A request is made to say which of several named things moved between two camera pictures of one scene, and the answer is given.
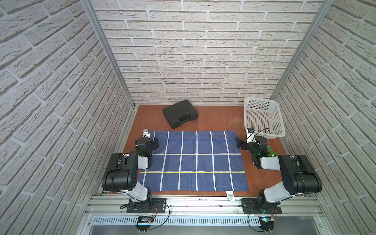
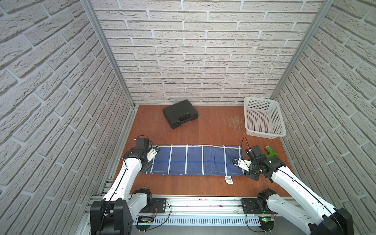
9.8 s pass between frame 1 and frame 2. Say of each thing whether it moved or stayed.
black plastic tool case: stayed
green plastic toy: stayed
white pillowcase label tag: moved
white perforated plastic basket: stayed
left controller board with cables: stayed
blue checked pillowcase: moved
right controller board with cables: stayed
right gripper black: moved
